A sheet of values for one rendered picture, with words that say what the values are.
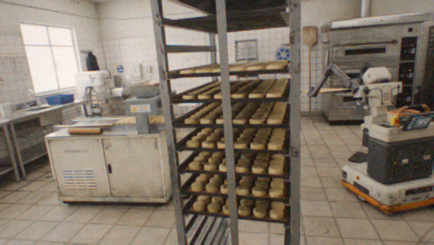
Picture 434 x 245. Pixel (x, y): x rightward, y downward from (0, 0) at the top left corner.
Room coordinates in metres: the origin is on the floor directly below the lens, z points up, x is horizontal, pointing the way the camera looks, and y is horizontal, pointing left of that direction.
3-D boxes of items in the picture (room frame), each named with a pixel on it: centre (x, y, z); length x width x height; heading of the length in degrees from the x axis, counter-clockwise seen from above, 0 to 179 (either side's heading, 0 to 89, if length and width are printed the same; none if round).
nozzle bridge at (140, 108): (3.05, 0.69, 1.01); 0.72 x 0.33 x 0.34; 171
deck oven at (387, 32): (5.65, -3.05, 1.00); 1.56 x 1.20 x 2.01; 78
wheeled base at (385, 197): (2.62, -1.71, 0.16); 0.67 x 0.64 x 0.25; 11
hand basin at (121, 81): (7.22, 2.35, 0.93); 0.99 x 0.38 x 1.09; 78
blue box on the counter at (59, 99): (5.19, 2.87, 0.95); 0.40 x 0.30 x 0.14; 171
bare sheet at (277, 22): (1.23, -0.13, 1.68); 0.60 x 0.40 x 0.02; 163
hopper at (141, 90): (3.05, 0.69, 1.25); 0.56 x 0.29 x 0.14; 171
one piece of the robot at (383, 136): (2.53, -1.72, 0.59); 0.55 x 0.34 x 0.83; 101
